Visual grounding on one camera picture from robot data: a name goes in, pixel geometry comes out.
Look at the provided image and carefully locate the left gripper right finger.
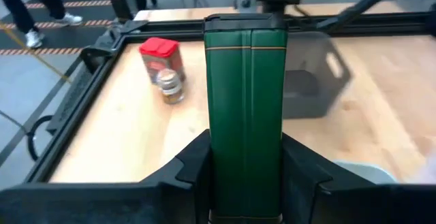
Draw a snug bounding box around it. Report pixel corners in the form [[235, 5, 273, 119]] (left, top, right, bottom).
[[281, 133, 436, 224]]

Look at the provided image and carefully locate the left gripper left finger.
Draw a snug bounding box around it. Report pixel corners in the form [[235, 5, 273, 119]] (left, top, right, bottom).
[[0, 129, 213, 224]]

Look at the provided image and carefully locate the green black-lidded pepper tin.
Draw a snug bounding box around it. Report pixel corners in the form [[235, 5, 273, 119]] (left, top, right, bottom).
[[203, 12, 289, 224]]

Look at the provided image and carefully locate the red-lidded smoked paprika tin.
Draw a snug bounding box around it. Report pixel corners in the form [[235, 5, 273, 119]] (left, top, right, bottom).
[[138, 36, 187, 84]]

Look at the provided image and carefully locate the white plastic bin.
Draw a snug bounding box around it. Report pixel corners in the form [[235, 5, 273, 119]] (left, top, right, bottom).
[[332, 160, 399, 185]]

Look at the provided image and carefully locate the dark translucent plastic bin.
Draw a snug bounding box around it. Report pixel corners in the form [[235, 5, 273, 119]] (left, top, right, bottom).
[[281, 32, 352, 120]]

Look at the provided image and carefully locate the person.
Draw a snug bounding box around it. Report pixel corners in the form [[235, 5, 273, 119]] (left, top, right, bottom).
[[0, 0, 84, 50]]

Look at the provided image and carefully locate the black looped floor cable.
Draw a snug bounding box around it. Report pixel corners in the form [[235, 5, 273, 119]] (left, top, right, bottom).
[[26, 114, 55, 163]]

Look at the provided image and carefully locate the yellow floor cable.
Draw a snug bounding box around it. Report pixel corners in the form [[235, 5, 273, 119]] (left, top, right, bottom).
[[0, 22, 72, 82]]

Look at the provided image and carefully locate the black metal table frame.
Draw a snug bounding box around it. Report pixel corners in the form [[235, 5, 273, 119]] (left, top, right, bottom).
[[25, 0, 436, 184]]

